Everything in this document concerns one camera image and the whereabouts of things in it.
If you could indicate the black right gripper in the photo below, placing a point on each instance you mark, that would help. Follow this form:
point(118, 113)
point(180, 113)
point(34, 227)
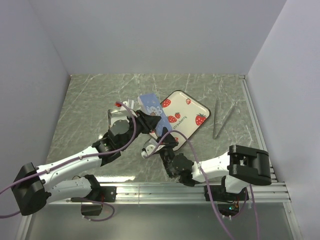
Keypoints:
point(169, 141)

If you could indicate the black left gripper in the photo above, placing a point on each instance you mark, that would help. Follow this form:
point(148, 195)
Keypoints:
point(148, 122)

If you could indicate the silver metal tongs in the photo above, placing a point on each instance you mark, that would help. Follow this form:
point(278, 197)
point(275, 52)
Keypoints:
point(220, 123)

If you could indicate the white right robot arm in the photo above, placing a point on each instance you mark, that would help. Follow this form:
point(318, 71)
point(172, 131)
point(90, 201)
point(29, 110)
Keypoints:
point(238, 168)

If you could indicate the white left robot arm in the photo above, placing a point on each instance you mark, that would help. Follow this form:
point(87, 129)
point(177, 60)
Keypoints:
point(34, 187)

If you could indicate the white strawberry square plate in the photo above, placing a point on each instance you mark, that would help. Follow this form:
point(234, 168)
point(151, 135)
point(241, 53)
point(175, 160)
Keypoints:
point(185, 114)

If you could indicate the silver metal tin box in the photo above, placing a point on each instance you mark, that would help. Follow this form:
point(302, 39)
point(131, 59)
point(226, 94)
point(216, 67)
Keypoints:
point(118, 120)

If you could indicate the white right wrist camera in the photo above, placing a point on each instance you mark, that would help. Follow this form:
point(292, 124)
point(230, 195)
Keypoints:
point(150, 147)

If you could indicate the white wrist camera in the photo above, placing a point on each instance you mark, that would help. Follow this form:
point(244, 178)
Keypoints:
point(150, 147)
point(126, 106)

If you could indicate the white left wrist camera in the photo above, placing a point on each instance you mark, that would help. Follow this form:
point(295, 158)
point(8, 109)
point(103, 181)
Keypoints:
point(126, 106)

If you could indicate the aluminium front rail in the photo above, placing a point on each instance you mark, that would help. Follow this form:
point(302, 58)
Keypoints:
point(176, 193)

